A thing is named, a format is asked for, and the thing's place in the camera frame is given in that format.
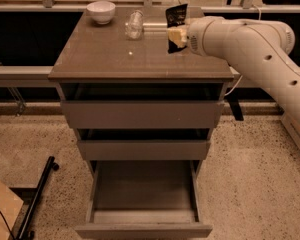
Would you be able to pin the white ceramic bowl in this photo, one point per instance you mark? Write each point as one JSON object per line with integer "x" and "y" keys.
{"x": 102, "y": 12}

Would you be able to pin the grey metal rail frame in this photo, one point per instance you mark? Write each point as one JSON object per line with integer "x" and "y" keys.
{"x": 46, "y": 76}

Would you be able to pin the grey drawer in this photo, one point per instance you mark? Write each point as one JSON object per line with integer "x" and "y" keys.
{"x": 144, "y": 144}
{"x": 150, "y": 106}
{"x": 144, "y": 199}

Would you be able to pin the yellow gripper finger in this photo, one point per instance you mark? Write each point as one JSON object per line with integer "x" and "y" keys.
{"x": 178, "y": 35}

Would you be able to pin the grey top drawer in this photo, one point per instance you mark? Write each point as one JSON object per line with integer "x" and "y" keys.
{"x": 150, "y": 106}

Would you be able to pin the black rxbar chocolate bar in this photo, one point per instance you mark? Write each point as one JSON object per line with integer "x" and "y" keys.
{"x": 175, "y": 16}

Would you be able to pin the grey drawer cabinet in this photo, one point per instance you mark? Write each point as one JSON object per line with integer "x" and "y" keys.
{"x": 92, "y": 44}

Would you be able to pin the left cardboard box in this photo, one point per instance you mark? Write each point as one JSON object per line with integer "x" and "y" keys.
{"x": 10, "y": 206}

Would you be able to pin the grey middle drawer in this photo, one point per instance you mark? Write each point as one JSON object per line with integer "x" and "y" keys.
{"x": 144, "y": 144}

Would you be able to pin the black metal bar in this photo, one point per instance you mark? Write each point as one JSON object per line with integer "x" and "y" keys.
{"x": 24, "y": 233}

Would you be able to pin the grey bottom drawer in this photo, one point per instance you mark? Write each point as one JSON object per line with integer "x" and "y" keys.
{"x": 144, "y": 199}

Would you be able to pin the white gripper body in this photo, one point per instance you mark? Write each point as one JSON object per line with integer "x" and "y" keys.
{"x": 195, "y": 37}

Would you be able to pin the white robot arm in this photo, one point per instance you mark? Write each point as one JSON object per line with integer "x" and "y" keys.
{"x": 257, "y": 49}

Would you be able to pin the clear glass jar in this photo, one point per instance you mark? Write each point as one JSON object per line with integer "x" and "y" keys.
{"x": 134, "y": 26}

